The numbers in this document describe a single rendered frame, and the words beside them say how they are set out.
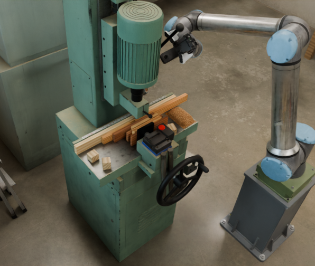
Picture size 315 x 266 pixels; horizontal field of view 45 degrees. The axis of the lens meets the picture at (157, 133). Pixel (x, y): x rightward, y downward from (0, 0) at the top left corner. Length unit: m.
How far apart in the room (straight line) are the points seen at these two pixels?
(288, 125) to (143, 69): 0.69
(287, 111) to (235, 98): 1.88
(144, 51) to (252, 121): 2.04
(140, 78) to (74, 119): 0.60
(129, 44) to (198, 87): 2.18
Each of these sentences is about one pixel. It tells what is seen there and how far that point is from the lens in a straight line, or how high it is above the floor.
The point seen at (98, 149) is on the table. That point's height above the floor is 0.90.
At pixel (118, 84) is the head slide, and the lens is 1.74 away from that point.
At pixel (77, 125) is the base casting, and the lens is 2.01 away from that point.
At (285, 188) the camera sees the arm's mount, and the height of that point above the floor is 0.63.
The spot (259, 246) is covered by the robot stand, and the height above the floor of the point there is 0.06.
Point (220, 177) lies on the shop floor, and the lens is 2.88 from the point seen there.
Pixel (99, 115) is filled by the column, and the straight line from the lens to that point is 1.94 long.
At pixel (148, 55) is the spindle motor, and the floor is 1.36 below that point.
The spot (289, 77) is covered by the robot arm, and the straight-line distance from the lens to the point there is 1.65.
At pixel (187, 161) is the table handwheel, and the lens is 1.66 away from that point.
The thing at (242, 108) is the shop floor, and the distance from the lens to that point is 3.49.
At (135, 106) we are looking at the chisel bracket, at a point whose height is 1.07.
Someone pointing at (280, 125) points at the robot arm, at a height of 1.07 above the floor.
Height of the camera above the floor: 2.20
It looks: 45 degrees down
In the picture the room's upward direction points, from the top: 6 degrees clockwise
